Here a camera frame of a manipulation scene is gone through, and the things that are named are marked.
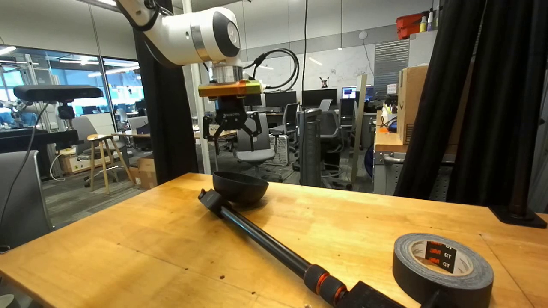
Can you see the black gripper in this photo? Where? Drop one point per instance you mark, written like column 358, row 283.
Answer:
column 231, row 112

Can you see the black bowl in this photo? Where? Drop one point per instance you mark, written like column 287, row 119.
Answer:
column 240, row 189

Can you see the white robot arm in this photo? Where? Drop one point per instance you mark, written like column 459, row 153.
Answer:
column 188, row 37

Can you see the grey office chair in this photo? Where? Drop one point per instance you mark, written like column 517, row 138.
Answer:
column 255, row 155

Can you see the black computer monitor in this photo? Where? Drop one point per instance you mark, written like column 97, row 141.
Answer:
column 281, row 100
column 318, row 96

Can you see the narrow black curtain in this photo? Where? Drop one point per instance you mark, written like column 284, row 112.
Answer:
column 168, row 114

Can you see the small cardboard box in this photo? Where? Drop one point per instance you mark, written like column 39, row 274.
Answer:
column 144, row 172

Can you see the lit blue monitor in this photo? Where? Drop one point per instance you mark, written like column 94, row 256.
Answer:
column 347, row 93

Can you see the wooden stool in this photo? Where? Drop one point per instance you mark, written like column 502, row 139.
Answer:
column 101, row 138

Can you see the wooden office desk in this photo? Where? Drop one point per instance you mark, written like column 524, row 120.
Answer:
column 387, row 141

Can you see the tall cardboard box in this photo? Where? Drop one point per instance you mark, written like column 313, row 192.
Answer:
column 411, row 103

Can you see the black table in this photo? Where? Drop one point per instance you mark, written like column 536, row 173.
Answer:
column 34, row 139

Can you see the red box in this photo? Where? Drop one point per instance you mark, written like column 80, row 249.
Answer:
column 409, row 26

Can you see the grey chair back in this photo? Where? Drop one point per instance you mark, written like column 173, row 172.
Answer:
column 19, row 199

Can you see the grey tape roll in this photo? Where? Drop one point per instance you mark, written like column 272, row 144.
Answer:
column 411, row 274

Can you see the black red small card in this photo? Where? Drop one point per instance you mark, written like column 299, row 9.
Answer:
column 440, row 256

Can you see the large black curtain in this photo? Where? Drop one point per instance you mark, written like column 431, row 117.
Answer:
column 502, row 103

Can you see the black curtain stand base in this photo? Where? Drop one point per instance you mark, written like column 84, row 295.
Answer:
column 519, row 218

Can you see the orange green camera mount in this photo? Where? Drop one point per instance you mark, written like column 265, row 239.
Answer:
column 228, row 90

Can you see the black camera bar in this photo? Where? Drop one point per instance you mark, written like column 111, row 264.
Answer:
column 56, row 95

